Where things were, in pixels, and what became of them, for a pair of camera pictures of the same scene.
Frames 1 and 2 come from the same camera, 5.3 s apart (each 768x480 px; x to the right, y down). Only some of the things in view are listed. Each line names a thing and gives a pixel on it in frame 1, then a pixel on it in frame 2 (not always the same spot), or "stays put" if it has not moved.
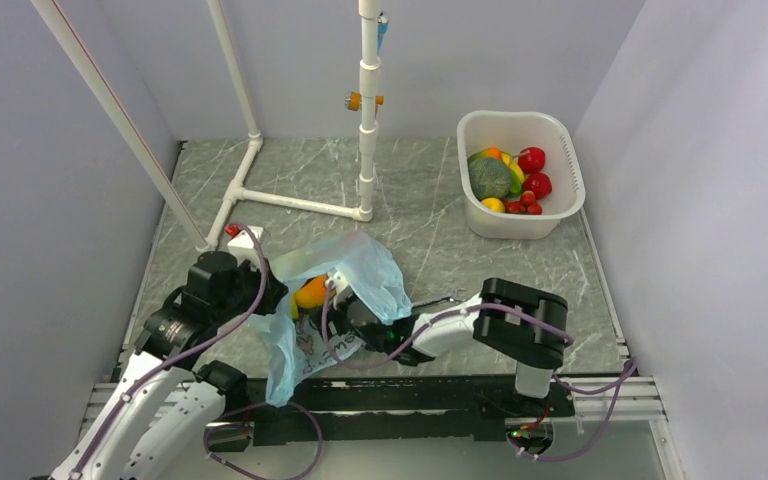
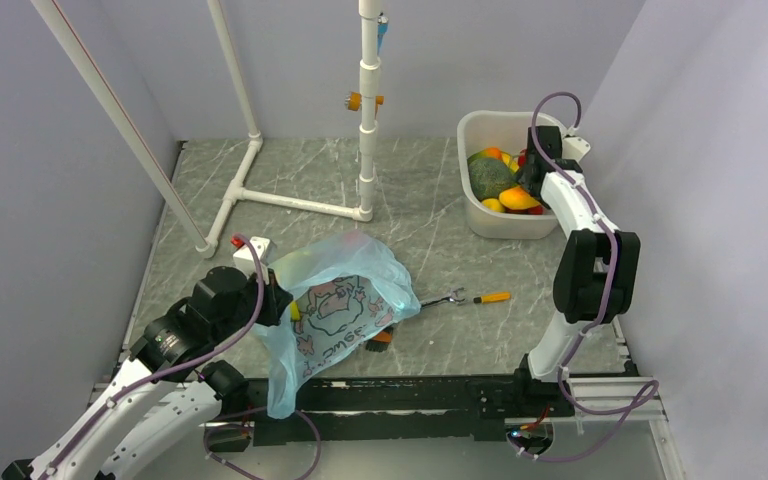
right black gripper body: (343, 325) → (521, 176)
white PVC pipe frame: (233, 191) stays put
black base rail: (337, 410) stays put
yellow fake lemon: (493, 204) stays put
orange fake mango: (310, 295) → (516, 198)
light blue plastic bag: (293, 347) stays put
